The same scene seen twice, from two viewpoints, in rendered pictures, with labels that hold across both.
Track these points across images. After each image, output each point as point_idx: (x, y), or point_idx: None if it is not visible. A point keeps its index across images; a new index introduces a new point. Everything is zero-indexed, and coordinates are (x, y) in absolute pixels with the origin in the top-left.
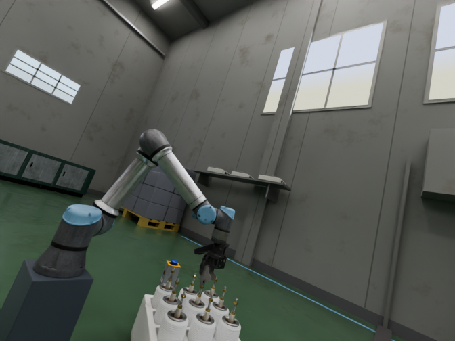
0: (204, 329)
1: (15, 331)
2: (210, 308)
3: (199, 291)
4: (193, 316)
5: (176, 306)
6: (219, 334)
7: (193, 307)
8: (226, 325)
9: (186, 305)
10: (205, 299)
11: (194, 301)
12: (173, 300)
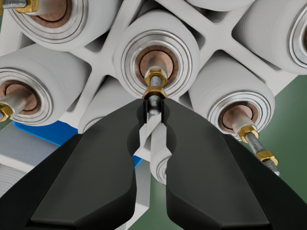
0: None
1: None
2: (201, 100)
3: (150, 85)
4: (89, 111)
5: (51, 48)
6: (151, 144)
7: (121, 80)
8: (153, 172)
9: (115, 47)
10: (268, 32)
11: (161, 51)
12: (46, 13)
